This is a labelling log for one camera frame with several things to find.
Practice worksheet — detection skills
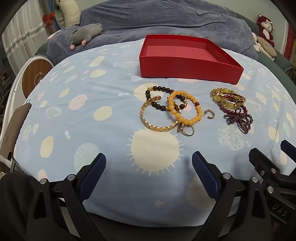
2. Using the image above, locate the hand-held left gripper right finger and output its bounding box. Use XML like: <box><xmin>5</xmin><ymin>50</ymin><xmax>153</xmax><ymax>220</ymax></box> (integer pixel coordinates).
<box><xmin>191</xmin><ymin>151</ymin><xmax>278</xmax><ymax>241</ymax></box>

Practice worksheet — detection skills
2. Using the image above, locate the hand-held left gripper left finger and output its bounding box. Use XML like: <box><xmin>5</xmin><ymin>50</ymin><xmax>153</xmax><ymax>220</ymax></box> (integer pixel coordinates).
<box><xmin>25</xmin><ymin>152</ymin><xmax>109</xmax><ymax>241</ymax></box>

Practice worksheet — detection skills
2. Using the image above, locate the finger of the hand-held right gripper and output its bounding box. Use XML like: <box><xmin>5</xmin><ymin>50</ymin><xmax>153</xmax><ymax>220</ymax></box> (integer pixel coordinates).
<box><xmin>280</xmin><ymin>140</ymin><xmax>296</xmax><ymax>163</ymax></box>
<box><xmin>248</xmin><ymin>148</ymin><xmax>296</xmax><ymax>200</ymax></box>

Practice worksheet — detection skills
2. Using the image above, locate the purple garnet bead strand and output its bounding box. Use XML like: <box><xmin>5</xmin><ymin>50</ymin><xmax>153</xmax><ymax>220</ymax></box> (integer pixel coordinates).
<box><xmin>223</xmin><ymin>108</ymin><xmax>254</xmax><ymax>135</ymax></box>

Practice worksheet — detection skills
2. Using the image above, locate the thin gold red bangle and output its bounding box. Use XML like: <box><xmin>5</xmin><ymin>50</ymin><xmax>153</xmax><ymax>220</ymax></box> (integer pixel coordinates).
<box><xmin>220</xmin><ymin>91</ymin><xmax>247</xmax><ymax>106</ymax></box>

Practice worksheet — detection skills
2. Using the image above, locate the yellow jade bead bracelet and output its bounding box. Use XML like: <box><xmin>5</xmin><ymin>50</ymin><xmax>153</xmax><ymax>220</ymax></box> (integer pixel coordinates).
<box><xmin>210</xmin><ymin>88</ymin><xmax>241</xmax><ymax>110</ymax></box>

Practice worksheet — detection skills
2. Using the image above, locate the dark red bead bracelet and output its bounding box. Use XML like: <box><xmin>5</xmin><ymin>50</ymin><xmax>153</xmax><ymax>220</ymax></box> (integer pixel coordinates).
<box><xmin>217</xmin><ymin>93</ymin><xmax>248</xmax><ymax>116</ymax></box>

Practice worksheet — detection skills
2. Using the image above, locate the dark brown bead bracelet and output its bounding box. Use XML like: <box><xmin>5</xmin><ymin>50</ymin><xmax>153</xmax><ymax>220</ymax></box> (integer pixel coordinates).
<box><xmin>145</xmin><ymin>86</ymin><xmax>188</xmax><ymax>111</ymax></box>

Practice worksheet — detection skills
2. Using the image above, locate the red cardboard box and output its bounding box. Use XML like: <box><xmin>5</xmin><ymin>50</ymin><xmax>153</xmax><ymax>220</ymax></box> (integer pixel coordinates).
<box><xmin>139</xmin><ymin>35</ymin><xmax>244</xmax><ymax>85</ymax></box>

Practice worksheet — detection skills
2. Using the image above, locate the light blue dotted sheet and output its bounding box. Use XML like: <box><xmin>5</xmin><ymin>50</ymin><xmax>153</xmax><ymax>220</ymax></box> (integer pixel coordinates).
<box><xmin>13</xmin><ymin>38</ymin><xmax>296</xmax><ymax>228</ymax></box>

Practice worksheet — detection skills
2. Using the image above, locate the green sofa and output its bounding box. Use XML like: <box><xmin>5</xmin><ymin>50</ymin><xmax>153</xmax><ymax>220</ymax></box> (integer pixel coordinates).
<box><xmin>236</xmin><ymin>13</ymin><xmax>296</xmax><ymax>84</ymax></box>

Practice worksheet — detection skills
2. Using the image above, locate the grey flat object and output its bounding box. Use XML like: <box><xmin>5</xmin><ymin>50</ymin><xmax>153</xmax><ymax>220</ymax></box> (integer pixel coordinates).
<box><xmin>0</xmin><ymin>103</ymin><xmax>32</xmax><ymax>160</ymax></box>

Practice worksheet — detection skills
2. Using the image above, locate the beige plush toy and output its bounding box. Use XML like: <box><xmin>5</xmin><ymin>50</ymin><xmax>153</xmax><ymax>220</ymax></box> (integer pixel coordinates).
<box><xmin>252</xmin><ymin>32</ymin><xmax>277</xmax><ymax>61</ymax></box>

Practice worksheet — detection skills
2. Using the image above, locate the red hanging decoration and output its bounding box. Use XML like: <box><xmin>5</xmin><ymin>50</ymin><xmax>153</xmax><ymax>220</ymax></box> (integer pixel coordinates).
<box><xmin>283</xmin><ymin>23</ymin><xmax>296</xmax><ymax>61</ymax></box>

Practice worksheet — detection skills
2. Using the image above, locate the red monkey plush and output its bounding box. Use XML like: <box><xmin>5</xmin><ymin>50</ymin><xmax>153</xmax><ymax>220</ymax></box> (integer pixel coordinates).
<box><xmin>257</xmin><ymin>14</ymin><xmax>275</xmax><ymax>48</ymax></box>

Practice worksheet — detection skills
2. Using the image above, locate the green plant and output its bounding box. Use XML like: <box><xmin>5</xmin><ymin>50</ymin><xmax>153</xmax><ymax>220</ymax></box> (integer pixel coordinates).
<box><xmin>0</xmin><ymin>70</ymin><xmax>12</xmax><ymax>107</ymax></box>

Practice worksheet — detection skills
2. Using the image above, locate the grey plush mouse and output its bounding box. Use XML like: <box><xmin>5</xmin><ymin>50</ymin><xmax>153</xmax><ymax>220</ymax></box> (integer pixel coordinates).
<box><xmin>69</xmin><ymin>23</ymin><xmax>104</xmax><ymax>49</ymax></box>

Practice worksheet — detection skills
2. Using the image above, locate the blue curtain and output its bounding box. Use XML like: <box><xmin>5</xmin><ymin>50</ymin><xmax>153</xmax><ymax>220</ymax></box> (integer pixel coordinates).
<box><xmin>51</xmin><ymin>0</ymin><xmax>65</xmax><ymax>31</ymax></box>

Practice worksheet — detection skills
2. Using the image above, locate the white sheer curtain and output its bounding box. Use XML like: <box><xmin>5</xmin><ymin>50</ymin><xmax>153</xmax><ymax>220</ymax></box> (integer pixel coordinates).
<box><xmin>2</xmin><ymin>5</ymin><xmax>50</xmax><ymax>68</ymax></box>

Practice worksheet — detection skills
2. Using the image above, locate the red bow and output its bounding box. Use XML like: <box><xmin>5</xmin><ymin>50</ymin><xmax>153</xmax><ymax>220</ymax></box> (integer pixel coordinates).
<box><xmin>42</xmin><ymin>13</ymin><xmax>56</xmax><ymax>30</ymax></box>

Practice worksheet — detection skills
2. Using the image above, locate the blue blanket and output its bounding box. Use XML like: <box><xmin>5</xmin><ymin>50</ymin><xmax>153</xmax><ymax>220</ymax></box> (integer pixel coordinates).
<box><xmin>47</xmin><ymin>0</ymin><xmax>259</xmax><ymax>67</ymax></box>

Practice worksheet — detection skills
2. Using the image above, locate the white plush toy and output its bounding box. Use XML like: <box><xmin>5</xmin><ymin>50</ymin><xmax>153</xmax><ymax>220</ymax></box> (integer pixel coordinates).
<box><xmin>54</xmin><ymin>0</ymin><xmax>81</xmax><ymax>27</ymax></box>

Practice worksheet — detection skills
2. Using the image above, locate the gold ring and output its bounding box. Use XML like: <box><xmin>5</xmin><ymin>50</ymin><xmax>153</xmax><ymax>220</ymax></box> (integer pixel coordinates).
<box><xmin>181</xmin><ymin>125</ymin><xmax>195</xmax><ymax>137</ymax></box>

